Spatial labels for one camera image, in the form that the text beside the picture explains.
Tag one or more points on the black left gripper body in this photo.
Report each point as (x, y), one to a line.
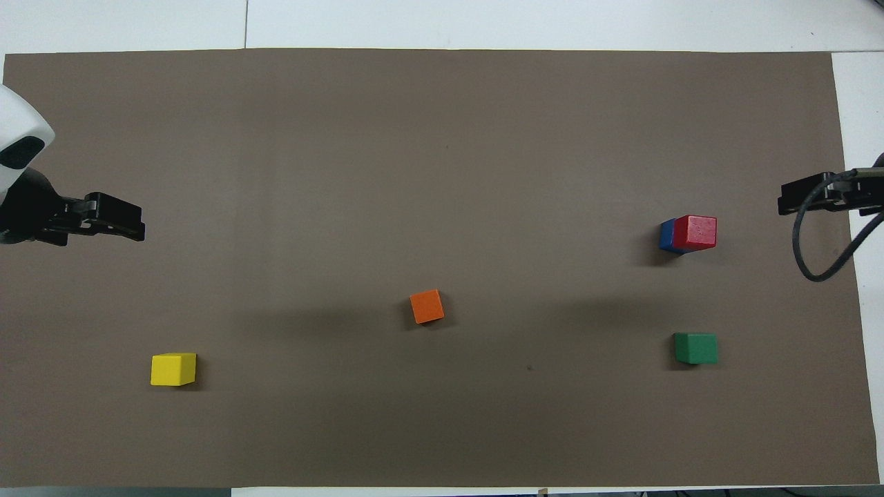
(27, 207)

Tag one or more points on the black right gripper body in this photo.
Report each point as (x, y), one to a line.
(871, 197)

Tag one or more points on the red wooden block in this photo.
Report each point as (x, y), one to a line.
(696, 232)

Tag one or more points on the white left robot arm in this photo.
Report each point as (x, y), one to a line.
(17, 124)

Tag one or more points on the blue wooden block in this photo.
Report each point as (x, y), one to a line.
(666, 236)

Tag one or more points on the yellow wooden block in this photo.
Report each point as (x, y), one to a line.
(173, 369)

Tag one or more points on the green wooden block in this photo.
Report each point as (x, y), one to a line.
(696, 348)

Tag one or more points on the orange wooden block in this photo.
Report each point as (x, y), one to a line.
(427, 307)

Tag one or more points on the brown table mat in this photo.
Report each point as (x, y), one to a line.
(442, 138)

